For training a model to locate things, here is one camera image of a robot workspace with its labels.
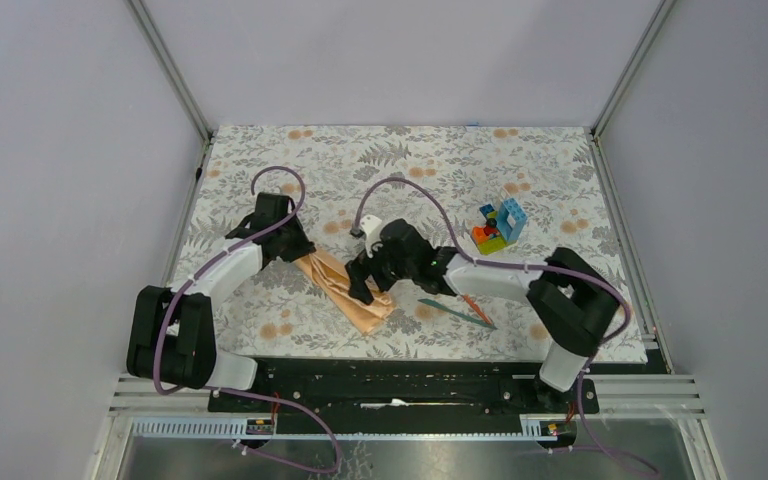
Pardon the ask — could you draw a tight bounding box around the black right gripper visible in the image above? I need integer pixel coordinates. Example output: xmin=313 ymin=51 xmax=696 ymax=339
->
xmin=345 ymin=240 xmax=416 ymax=305

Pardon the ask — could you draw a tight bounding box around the peach satin napkin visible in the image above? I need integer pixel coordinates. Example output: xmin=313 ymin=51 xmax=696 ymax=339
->
xmin=293 ymin=249 xmax=396 ymax=335

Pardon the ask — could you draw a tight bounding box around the orange plastic fork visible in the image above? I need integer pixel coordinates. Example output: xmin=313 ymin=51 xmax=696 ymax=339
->
xmin=462 ymin=295 xmax=494 ymax=326

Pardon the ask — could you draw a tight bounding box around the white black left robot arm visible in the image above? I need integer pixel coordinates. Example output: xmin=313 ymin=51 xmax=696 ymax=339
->
xmin=126 ymin=193 xmax=315 ymax=411

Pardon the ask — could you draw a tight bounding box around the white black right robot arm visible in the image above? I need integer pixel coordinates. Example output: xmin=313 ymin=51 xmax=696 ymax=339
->
xmin=346 ymin=215 xmax=623 ymax=412

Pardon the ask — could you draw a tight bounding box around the colourful toy brick pile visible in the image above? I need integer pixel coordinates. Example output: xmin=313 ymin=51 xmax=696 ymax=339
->
xmin=470 ymin=197 xmax=528 ymax=255

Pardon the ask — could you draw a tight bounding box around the floral patterned table mat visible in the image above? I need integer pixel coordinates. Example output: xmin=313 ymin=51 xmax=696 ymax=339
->
xmin=173 ymin=125 xmax=631 ymax=361

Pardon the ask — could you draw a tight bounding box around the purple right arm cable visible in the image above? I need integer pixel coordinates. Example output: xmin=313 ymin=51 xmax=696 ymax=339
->
xmin=350 ymin=177 xmax=662 ymax=478

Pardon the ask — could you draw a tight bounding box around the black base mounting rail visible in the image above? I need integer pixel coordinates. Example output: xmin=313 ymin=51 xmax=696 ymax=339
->
xmin=142 ymin=356 xmax=600 ymax=436

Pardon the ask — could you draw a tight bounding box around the left aluminium frame post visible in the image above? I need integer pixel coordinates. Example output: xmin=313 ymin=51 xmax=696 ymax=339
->
xmin=125 ymin=0 xmax=216 ymax=142

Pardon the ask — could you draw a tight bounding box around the aluminium frame post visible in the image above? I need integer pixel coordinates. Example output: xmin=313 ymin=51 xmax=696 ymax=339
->
xmin=592 ymin=0 xmax=680 ymax=138
xmin=125 ymin=0 xmax=216 ymax=142

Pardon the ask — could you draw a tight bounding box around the right aluminium frame post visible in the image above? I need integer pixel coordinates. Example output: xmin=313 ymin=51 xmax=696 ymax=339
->
xmin=592 ymin=0 xmax=680 ymax=138

